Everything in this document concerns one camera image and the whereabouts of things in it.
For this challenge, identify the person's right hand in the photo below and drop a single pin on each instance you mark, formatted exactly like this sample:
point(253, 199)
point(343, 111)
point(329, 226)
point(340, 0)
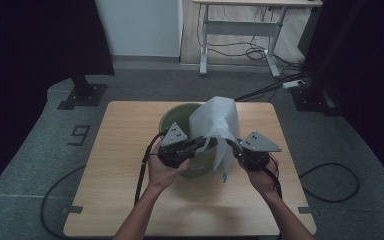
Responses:
point(263, 180)

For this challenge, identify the person's left hand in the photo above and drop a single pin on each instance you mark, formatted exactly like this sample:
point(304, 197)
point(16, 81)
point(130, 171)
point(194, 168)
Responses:
point(161, 175)

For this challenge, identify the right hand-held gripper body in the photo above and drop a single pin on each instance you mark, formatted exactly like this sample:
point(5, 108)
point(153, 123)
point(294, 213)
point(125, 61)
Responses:
point(256, 150)

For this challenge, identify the green plastic bin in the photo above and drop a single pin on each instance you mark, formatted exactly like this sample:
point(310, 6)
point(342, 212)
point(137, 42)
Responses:
point(179, 116)

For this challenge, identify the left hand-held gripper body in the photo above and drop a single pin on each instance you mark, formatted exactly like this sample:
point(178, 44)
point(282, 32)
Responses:
point(175, 151)

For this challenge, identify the white power strip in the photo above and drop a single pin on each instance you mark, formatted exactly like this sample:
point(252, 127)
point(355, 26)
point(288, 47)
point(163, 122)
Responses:
point(293, 84)

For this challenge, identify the white desk with metal legs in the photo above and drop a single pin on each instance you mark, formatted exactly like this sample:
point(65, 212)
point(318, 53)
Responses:
point(243, 28)

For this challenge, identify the white partition panel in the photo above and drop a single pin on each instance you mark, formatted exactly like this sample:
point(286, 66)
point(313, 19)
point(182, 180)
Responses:
point(140, 26)

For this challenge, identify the dark curtain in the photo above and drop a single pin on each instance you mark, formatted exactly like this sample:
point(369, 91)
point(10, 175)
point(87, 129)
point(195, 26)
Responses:
point(370, 66)
point(23, 66)

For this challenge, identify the white plastic bin bag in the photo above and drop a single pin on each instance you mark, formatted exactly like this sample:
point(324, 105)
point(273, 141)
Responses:
point(213, 116)

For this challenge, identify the black stand base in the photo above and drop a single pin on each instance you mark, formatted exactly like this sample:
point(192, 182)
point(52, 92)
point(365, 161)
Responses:
point(85, 95)
point(313, 100)

